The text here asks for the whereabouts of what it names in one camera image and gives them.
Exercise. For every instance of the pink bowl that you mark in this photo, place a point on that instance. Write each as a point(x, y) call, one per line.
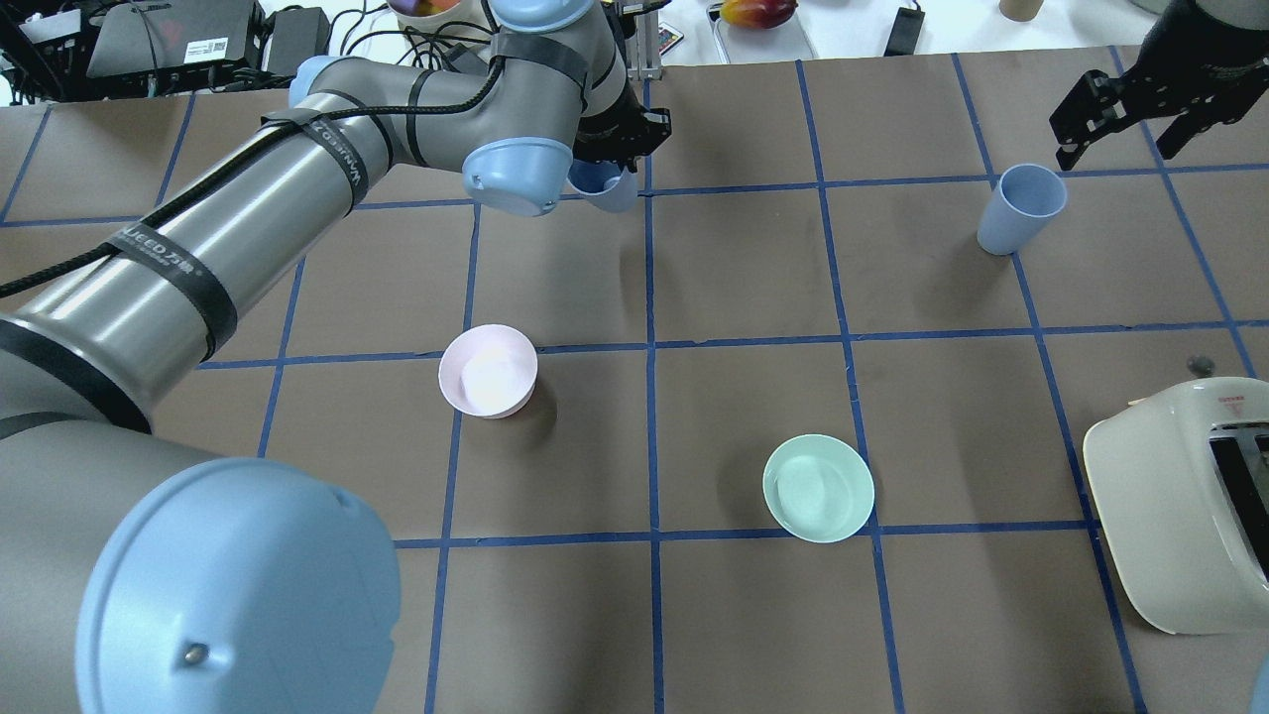
point(489, 371)

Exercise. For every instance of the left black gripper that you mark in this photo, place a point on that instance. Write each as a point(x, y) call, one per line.
point(607, 132)

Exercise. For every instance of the blue cup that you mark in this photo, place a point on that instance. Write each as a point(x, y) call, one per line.
point(606, 185)
point(1024, 202)

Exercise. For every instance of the green bowl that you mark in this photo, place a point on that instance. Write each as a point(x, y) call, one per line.
point(818, 488)

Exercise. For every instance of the black power adapter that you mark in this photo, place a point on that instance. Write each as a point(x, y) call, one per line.
point(905, 32)

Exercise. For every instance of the bowl of coloured blocks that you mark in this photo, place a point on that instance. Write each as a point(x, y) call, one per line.
point(458, 18)

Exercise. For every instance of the red mango fruit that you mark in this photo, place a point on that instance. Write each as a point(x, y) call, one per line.
point(757, 14)

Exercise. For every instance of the aluminium frame post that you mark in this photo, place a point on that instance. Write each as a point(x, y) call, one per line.
point(642, 18)

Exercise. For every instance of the small remote control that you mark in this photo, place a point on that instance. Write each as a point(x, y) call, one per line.
point(668, 38)

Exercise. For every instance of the white toaster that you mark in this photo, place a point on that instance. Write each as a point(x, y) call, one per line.
point(1179, 482)

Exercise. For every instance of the black power brick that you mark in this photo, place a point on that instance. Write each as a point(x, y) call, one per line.
point(298, 33)

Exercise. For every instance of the cardboard tube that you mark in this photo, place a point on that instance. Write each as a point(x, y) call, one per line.
point(1020, 11)

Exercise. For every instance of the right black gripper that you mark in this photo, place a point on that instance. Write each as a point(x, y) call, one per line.
point(1186, 61)

